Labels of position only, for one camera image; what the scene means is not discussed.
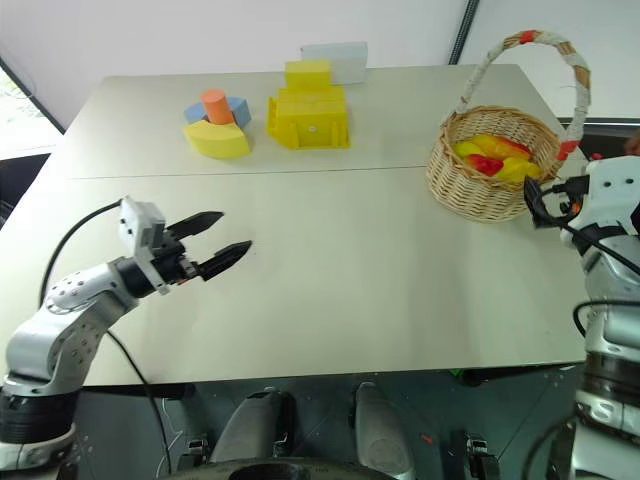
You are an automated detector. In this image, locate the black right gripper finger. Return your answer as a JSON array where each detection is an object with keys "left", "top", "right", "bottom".
[{"left": 522, "top": 177, "right": 551, "bottom": 230}]

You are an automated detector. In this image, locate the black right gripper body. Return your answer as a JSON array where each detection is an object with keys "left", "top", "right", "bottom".
[{"left": 547, "top": 192, "right": 584, "bottom": 226}]

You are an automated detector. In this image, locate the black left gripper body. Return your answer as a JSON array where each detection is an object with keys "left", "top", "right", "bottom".
[{"left": 149, "top": 229, "right": 206, "bottom": 289}]

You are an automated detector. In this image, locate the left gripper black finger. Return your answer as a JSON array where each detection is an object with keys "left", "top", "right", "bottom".
[
  {"left": 164, "top": 211, "right": 225, "bottom": 240},
  {"left": 197, "top": 239, "right": 254, "bottom": 284}
]

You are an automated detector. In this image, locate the plain yellow fruit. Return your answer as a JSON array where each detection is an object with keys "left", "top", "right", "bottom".
[{"left": 497, "top": 157, "right": 543, "bottom": 184}]

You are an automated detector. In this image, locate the long orange-red fruit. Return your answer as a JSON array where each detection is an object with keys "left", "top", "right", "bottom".
[{"left": 482, "top": 134, "right": 533, "bottom": 161}]

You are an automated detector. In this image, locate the red and yellow fruit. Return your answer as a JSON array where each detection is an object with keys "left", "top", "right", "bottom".
[{"left": 465, "top": 153, "right": 505, "bottom": 176}]

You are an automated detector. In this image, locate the yellow fruit with red blush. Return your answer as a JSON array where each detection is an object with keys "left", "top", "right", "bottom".
[{"left": 453, "top": 139, "right": 485, "bottom": 159}]

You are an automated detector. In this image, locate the yellow curved foam block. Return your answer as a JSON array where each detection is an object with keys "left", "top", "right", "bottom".
[{"left": 182, "top": 119, "right": 253, "bottom": 161}]

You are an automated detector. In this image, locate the orange foam cylinder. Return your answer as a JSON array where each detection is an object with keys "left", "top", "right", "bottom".
[{"left": 200, "top": 88, "right": 234, "bottom": 126}]

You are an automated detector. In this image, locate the blue foam block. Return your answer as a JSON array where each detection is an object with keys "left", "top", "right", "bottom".
[{"left": 183, "top": 96, "right": 252, "bottom": 129}]

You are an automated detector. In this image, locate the yellow printed plastic box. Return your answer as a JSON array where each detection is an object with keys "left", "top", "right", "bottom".
[{"left": 265, "top": 85, "right": 354, "bottom": 151}]

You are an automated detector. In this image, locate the grey rounded shape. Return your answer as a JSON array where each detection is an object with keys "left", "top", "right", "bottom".
[{"left": 208, "top": 389, "right": 296, "bottom": 464}]

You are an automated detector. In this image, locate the black ribbed pole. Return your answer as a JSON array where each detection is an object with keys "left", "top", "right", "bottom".
[{"left": 448, "top": 0, "right": 480, "bottom": 65}]

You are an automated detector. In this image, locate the yellow rectangular block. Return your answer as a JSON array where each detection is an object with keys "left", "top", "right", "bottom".
[{"left": 284, "top": 60, "right": 334, "bottom": 92}]

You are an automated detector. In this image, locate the black table clamp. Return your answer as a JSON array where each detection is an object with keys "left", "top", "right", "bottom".
[
  {"left": 463, "top": 433, "right": 501, "bottom": 480},
  {"left": 187, "top": 437, "right": 210, "bottom": 466}
]

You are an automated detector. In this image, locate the white rectangular box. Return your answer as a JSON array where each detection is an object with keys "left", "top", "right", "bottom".
[{"left": 300, "top": 41, "right": 370, "bottom": 86}]

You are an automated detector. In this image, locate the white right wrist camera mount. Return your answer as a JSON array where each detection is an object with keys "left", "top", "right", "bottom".
[{"left": 574, "top": 155, "right": 640, "bottom": 236}]

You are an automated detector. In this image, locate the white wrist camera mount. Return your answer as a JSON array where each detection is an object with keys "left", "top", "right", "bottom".
[
  {"left": 117, "top": 196, "right": 169, "bottom": 296},
  {"left": 574, "top": 155, "right": 640, "bottom": 236}
]

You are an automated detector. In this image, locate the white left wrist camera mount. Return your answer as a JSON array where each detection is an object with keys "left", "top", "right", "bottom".
[{"left": 117, "top": 196, "right": 169, "bottom": 296}]

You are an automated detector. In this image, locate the wicker basket with taped handle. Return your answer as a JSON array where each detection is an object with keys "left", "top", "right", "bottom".
[{"left": 424, "top": 29, "right": 594, "bottom": 224}]

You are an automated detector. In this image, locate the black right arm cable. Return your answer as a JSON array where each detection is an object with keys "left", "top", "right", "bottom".
[{"left": 537, "top": 174, "right": 640, "bottom": 339}]

